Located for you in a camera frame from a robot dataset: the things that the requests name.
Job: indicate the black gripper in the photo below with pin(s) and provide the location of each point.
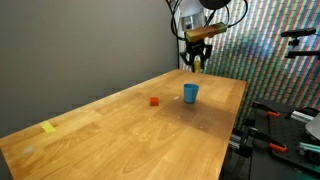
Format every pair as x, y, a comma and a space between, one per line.
196, 48

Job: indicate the yellow block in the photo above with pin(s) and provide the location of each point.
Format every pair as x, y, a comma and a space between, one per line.
197, 64

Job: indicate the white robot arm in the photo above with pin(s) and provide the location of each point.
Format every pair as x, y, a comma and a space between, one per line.
196, 28

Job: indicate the blue plastic cup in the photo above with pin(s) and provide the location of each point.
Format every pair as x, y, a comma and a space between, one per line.
190, 92

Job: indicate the red cube block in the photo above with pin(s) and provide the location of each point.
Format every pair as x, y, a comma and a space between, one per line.
154, 101

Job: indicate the upper black orange clamp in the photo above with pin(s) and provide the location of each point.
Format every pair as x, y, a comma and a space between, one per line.
263, 107

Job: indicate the black orange clamp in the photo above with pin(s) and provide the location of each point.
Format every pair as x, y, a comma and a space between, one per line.
272, 143
263, 107

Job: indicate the lower black orange clamp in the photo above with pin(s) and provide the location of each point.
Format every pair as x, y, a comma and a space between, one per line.
272, 143

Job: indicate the black perforated mounting board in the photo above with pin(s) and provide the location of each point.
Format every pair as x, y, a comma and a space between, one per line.
269, 164

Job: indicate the aluminium extrusion bar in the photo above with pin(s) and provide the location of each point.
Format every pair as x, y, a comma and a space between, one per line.
301, 117

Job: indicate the yellow tape strip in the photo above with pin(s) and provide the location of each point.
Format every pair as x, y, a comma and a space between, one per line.
47, 127

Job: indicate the black camera on stand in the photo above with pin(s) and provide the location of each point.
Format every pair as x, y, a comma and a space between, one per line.
294, 42

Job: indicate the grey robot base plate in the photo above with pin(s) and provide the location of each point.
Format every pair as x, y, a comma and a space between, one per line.
313, 127

